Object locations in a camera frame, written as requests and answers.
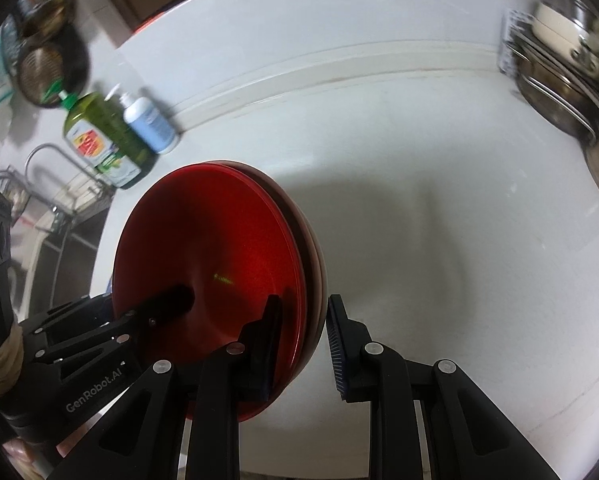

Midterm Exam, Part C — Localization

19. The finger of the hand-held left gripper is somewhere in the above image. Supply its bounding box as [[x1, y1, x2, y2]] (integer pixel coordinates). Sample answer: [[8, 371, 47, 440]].
[[18, 294, 115, 334], [32, 285, 196, 362]]

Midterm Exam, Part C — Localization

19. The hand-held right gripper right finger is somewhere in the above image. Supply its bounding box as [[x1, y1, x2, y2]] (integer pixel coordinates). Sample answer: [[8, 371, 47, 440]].
[[327, 294, 550, 480]]

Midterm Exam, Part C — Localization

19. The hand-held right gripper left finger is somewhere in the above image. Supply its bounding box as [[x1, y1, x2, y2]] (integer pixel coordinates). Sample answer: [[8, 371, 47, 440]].
[[44, 294, 284, 480]]

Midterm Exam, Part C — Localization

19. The pink bowl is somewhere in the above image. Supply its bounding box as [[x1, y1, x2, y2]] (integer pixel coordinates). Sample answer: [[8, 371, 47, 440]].
[[200, 160, 327, 423]]

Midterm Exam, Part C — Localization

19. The red bowl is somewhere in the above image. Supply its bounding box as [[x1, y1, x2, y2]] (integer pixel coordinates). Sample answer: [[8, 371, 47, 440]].
[[112, 162, 307, 421]]

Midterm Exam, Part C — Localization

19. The person's left hand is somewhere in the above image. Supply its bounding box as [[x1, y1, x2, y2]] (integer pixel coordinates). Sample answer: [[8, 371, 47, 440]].
[[0, 435, 40, 471]]

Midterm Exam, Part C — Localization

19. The steel sink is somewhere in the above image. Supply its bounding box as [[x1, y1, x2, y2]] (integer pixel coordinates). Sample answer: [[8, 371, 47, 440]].
[[10, 205, 110, 321]]

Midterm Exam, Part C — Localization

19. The thin gooseneck faucet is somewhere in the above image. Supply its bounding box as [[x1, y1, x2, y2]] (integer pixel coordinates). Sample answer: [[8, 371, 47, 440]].
[[24, 143, 113, 213]]

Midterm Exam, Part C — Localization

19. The green dish soap bottle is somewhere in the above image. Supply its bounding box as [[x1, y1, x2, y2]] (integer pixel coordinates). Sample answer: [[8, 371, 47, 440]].
[[57, 89, 158, 190]]

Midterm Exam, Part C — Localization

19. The white pump bottle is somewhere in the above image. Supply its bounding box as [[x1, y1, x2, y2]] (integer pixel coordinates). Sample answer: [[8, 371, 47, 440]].
[[120, 91, 180, 156]]

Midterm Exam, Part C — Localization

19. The brass mesh skimmer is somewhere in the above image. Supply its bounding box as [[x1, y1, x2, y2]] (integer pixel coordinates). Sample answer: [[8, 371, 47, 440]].
[[18, 45, 63, 102]]

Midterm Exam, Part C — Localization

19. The black frying pan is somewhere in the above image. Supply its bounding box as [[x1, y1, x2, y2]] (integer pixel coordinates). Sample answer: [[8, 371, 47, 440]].
[[17, 25, 91, 108]]

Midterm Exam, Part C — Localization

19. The brass ladle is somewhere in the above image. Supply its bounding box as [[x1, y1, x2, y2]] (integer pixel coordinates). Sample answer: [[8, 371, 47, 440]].
[[22, 0, 78, 41]]

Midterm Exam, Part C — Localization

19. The wide steel pot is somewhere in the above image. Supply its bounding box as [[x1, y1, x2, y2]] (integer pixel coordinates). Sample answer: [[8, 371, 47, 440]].
[[514, 45, 597, 141]]

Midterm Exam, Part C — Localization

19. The metal pot rack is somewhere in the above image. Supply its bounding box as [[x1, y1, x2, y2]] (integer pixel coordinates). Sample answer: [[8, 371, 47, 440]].
[[497, 10, 599, 161]]

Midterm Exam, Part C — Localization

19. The cream pot with glass lid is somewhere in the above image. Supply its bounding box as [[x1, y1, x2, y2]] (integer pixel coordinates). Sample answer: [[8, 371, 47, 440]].
[[529, 0, 599, 66]]

